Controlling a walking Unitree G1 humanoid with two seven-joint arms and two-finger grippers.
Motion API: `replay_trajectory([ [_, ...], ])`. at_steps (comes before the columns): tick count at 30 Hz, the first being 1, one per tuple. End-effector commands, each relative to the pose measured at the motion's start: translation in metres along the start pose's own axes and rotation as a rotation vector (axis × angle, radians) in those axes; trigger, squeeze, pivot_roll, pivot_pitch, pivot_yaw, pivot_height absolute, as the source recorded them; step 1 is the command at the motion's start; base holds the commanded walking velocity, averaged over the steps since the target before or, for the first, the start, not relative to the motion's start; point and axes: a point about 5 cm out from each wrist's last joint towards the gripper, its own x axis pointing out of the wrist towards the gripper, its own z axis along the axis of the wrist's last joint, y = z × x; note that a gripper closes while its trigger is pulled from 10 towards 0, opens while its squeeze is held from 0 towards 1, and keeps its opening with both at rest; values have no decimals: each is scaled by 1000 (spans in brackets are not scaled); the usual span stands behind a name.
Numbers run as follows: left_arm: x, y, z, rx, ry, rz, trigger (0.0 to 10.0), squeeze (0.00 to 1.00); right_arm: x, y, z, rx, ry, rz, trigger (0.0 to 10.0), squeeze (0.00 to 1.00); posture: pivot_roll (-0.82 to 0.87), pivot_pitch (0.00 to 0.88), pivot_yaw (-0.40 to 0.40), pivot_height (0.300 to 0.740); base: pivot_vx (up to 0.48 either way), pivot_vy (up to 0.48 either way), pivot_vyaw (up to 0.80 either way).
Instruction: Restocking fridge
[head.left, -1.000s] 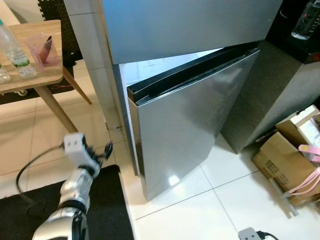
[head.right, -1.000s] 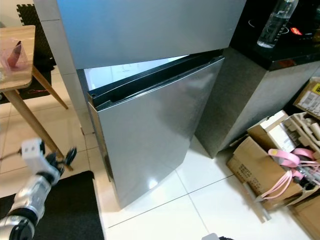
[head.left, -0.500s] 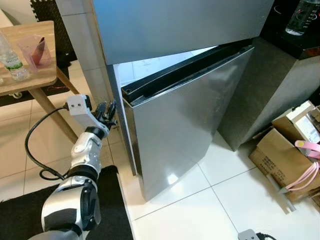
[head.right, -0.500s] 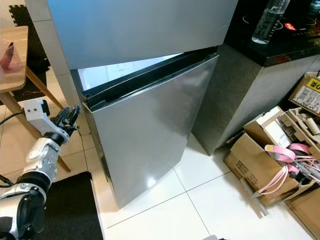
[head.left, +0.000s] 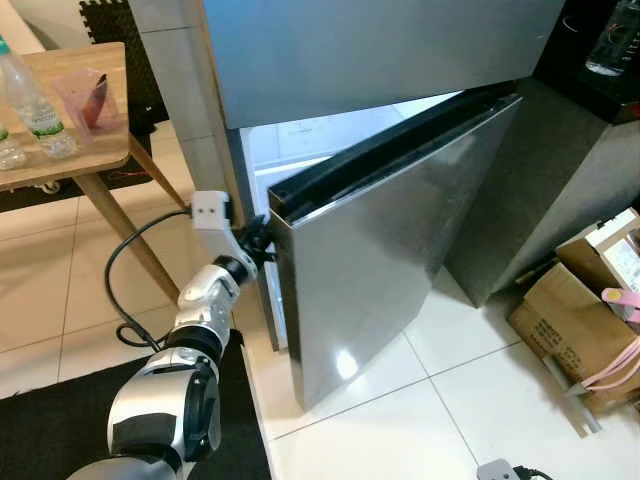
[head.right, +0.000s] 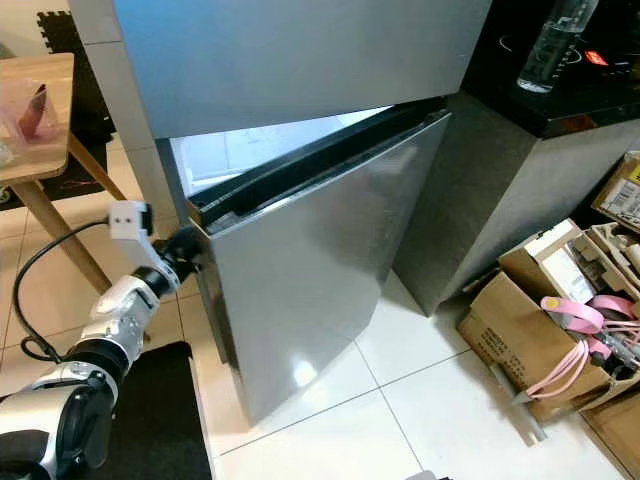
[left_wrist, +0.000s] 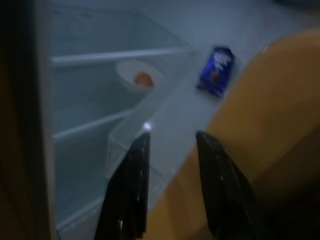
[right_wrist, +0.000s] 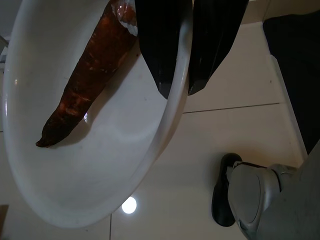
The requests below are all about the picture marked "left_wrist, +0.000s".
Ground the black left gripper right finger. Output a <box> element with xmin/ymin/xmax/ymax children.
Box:
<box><xmin>195</xmin><ymin>129</ymin><xmax>272</xmax><ymax>240</ymax></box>

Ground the brown egg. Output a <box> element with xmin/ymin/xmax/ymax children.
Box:
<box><xmin>133</xmin><ymin>71</ymin><xmax>154</xmax><ymax>88</ymax></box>

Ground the glass fridge shelf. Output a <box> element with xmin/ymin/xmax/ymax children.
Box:
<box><xmin>49</xmin><ymin>4</ymin><xmax>195</xmax><ymax>67</ymax></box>
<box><xmin>51</xmin><ymin>62</ymin><xmax>166</xmax><ymax>142</ymax></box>

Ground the clear fridge door bin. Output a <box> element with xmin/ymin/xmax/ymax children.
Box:
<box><xmin>104</xmin><ymin>116</ymin><xmax>177</xmax><ymax>192</ymax></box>

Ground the blue chocolate bar package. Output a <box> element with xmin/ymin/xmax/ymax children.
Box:
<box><xmin>194</xmin><ymin>45</ymin><xmax>237</xmax><ymax>97</ymax></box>

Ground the grey fridge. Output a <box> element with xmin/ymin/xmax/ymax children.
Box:
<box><xmin>0</xmin><ymin>0</ymin><xmax>320</xmax><ymax>240</ymax></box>

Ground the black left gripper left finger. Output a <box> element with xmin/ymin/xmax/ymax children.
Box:
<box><xmin>94</xmin><ymin>130</ymin><xmax>153</xmax><ymax>240</ymax></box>

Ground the yellow juice carton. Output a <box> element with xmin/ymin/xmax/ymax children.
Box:
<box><xmin>146</xmin><ymin>31</ymin><xmax>320</xmax><ymax>240</ymax></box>

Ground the white bowl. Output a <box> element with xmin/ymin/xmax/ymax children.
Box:
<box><xmin>115</xmin><ymin>60</ymin><xmax>165</xmax><ymax>95</ymax></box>

